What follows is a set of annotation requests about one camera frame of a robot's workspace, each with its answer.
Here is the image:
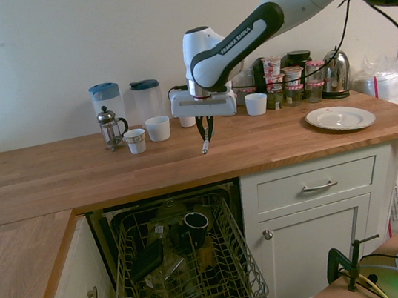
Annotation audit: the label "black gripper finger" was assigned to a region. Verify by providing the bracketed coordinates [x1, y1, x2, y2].
[195, 116, 208, 144]
[202, 115, 218, 144]

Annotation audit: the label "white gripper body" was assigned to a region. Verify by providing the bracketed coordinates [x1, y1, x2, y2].
[168, 82, 239, 126]

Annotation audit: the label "silver metal spoon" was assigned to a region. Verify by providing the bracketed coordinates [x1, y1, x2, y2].
[199, 133, 215, 156]

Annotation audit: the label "built-in dishwasher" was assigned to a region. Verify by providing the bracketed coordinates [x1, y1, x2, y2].
[82, 176, 259, 298]

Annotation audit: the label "small white cup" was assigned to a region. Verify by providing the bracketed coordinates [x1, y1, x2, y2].
[179, 114, 198, 130]

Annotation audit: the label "glass jar checkered lid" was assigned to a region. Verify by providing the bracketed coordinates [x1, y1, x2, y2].
[305, 78, 327, 105]
[305, 59, 328, 83]
[283, 82, 307, 109]
[239, 87, 259, 105]

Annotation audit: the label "wide white ceramic cup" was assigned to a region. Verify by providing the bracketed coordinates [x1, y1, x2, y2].
[144, 114, 173, 144]

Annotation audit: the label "clear pitcher dark teal lid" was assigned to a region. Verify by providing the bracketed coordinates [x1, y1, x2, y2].
[127, 77, 167, 130]

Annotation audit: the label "jar with green contents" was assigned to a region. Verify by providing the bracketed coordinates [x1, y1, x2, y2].
[265, 89, 288, 112]

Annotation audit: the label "patterned white paper cup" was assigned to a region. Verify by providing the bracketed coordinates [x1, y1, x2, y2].
[122, 127, 149, 157]

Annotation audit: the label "stacked red yogurt pots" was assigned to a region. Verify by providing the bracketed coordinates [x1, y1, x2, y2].
[260, 54, 288, 96]

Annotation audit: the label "single yogurt pot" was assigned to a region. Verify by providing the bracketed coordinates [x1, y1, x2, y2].
[281, 64, 306, 88]

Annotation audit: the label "glass french press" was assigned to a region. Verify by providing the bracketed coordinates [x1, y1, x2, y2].
[95, 102, 133, 154]

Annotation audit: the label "black mug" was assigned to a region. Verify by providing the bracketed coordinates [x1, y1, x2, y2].
[182, 209, 213, 251]

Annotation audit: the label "clear pitcher light blue lid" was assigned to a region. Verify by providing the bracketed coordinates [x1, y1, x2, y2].
[87, 80, 128, 136]

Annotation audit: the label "dark jar black lid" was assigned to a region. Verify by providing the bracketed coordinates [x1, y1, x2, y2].
[285, 47, 314, 70]

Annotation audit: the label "white dinner plate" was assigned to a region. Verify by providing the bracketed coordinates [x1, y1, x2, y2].
[303, 100, 379, 138]

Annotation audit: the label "stainless steel kettle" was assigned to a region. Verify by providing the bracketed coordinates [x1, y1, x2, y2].
[315, 44, 356, 103]

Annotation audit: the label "black plastic container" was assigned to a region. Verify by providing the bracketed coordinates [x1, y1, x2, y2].
[125, 238, 170, 284]

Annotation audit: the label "white drawer front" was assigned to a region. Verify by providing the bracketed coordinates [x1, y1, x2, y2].
[252, 155, 382, 214]

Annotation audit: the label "clear glass container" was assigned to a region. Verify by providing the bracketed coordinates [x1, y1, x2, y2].
[140, 254, 193, 298]

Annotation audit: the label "white cabinet door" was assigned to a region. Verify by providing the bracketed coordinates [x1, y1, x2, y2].
[256, 191, 388, 298]

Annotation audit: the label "white corner cabinet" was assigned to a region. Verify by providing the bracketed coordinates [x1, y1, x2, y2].
[18, 210, 122, 298]

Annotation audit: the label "stack of plastic cups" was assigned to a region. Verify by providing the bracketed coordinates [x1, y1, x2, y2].
[348, 50, 398, 119]

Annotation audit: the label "white kitchen cabinet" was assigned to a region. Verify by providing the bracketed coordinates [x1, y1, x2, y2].
[236, 140, 398, 298]

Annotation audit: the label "black screw clamp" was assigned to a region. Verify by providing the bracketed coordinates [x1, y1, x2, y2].
[322, 234, 388, 296]

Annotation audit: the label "metal drawer handle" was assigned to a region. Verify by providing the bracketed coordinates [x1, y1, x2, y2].
[300, 179, 339, 193]

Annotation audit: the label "wire dishwasher rack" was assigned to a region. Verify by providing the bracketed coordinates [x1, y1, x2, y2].
[96, 185, 271, 298]

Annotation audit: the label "yellow cable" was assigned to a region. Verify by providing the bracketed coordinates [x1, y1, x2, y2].
[359, 270, 390, 298]

